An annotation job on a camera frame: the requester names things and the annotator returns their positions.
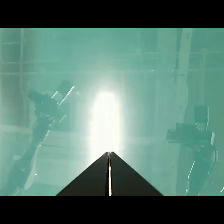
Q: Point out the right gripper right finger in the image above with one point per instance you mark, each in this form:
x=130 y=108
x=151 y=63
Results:
x=126 y=182

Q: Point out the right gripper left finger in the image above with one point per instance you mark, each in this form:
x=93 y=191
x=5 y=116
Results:
x=94 y=181

